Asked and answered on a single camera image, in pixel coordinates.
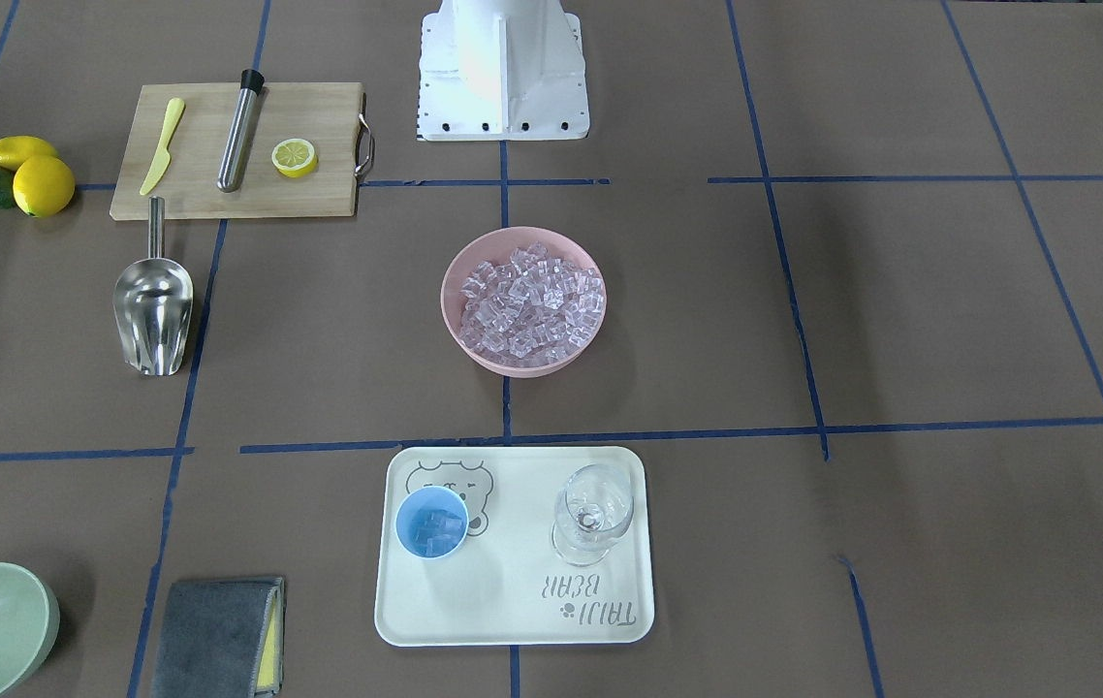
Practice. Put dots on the steel cylinder muddler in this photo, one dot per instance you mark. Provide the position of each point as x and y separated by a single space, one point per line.
240 136

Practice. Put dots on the wooden cutting board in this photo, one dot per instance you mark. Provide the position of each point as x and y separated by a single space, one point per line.
328 114

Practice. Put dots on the pink bowl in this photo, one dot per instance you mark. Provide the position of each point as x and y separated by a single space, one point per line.
495 247

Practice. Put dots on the clear wine glass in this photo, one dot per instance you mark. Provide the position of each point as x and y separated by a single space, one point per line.
592 511

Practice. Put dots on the grey folded cloth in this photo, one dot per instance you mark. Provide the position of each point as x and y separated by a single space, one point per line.
222 638

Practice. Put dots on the blue plastic cup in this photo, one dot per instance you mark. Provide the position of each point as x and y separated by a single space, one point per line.
427 497

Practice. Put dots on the yellow plastic knife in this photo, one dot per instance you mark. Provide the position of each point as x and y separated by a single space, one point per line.
161 157

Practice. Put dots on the clear ice cubes pile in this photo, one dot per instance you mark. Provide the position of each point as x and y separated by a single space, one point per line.
532 310

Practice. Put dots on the cream bear tray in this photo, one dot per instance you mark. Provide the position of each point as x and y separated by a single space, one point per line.
506 584

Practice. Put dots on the ice cubes in cup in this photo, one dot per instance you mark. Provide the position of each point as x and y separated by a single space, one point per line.
435 533

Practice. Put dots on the lemon half slice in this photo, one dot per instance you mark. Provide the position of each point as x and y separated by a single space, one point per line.
294 157

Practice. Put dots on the whole yellow lemon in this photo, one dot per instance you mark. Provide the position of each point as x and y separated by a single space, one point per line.
43 185

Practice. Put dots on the stainless steel ice scoop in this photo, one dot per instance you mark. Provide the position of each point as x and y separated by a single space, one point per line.
152 304

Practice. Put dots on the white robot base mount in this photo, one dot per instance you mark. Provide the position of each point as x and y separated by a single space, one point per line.
493 71

